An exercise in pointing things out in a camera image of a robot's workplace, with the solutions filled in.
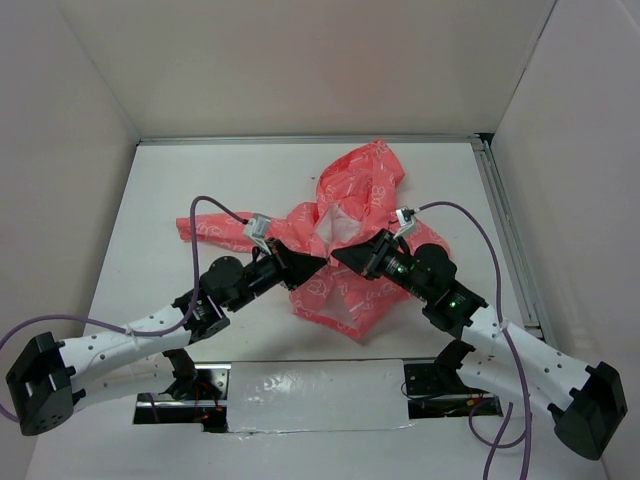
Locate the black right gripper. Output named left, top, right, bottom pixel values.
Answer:
left=333, top=227, right=432, bottom=301

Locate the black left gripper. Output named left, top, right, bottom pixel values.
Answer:
left=227, top=237, right=326, bottom=313

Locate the pink hooded jacket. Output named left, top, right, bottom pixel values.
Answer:
left=174, top=140, right=451, bottom=342

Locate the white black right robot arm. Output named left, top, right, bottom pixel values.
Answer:
left=332, top=230, right=628, bottom=460

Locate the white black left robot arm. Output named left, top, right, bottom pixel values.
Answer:
left=6, top=240, right=327, bottom=436

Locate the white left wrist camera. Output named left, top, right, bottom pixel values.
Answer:
left=243, top=213, right=272, bottom=254

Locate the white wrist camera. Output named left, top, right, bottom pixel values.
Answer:
left=393, top=206, right=417, bottom=241
left=243, top=213, right=272, bottom=254

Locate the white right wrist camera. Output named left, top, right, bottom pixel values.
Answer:
left=393, top=206, right=417, bottom=241

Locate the silver base rail with tape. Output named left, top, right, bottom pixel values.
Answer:
left=133, top=359, right=501, bottom=434

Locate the aluminium frame rail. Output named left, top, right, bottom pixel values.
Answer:
left=120, top=136, right=557, bottom=361

